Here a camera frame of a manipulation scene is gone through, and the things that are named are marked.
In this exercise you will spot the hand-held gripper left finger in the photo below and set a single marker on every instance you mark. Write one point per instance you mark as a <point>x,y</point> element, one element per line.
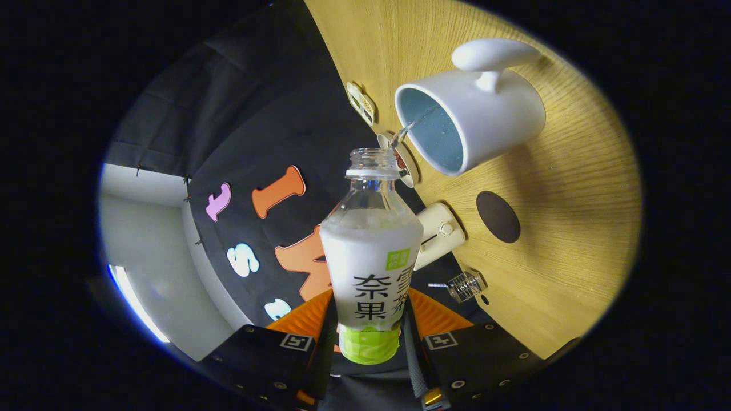
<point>251,359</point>

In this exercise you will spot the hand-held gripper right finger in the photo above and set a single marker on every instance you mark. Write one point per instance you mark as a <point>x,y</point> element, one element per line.
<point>485,359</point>

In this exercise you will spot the dark brown round coaster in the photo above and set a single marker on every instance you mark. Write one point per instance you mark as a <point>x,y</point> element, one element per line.
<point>498,217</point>

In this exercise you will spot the white green label juice bottle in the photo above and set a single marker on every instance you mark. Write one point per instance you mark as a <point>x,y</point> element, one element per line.
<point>371,257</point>

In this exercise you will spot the white cup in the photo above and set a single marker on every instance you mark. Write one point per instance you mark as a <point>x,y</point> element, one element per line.
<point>497,120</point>

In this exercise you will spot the ceiling light panel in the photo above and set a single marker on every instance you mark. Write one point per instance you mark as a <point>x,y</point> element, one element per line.
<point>134,302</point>

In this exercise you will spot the cream white appliance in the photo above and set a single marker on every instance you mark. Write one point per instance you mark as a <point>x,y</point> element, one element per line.
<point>440,231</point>

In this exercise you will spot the wooden table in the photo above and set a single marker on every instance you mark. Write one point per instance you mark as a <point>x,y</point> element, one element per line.
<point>571,228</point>

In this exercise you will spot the white oval plate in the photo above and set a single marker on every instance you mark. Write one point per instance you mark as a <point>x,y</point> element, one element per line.
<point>411,171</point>

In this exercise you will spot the white divided condiment dish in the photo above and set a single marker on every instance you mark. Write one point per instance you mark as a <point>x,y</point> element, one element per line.
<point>361,104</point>

